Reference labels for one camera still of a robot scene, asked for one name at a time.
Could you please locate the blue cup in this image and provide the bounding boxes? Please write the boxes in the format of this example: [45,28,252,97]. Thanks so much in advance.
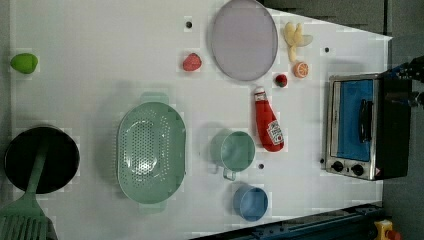
[232,185,269,222]

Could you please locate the orange slice toy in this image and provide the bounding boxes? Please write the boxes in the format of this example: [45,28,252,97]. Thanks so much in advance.
[293,62,309,78]

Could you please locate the green slotted spatula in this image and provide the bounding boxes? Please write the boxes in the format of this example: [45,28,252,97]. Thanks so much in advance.
[1,141,49,240]

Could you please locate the large pink strawberry toy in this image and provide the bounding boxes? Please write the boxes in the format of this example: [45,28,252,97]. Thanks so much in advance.
[183,53,202,72]

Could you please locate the silver toaster oven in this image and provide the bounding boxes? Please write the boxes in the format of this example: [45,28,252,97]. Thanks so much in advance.
[325,74,412,181]

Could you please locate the grey round plate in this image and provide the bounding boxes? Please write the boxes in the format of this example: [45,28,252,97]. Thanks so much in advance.
[211,0,278,81]

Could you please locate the green mug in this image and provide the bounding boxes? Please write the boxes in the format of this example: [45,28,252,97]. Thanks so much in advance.
[210,129,256,181]

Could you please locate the black frying pan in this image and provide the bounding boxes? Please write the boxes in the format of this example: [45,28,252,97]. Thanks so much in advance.
[4,126,80,194]

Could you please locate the green plastic strainer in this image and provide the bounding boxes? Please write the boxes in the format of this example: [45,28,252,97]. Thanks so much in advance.
[117,92,186,214]

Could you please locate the red ketchup bottle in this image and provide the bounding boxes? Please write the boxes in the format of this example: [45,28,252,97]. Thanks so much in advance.
[254,87,284,152]

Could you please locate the small red strawberry toy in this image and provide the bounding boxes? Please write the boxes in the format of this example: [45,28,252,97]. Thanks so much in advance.
[275,74,288,88]

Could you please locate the peeled toy banana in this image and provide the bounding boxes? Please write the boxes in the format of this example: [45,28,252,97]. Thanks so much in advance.
[283,22,313,63]

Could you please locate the yellow red clamp tool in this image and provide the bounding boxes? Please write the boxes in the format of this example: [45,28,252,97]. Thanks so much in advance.
[374,220,402,240]

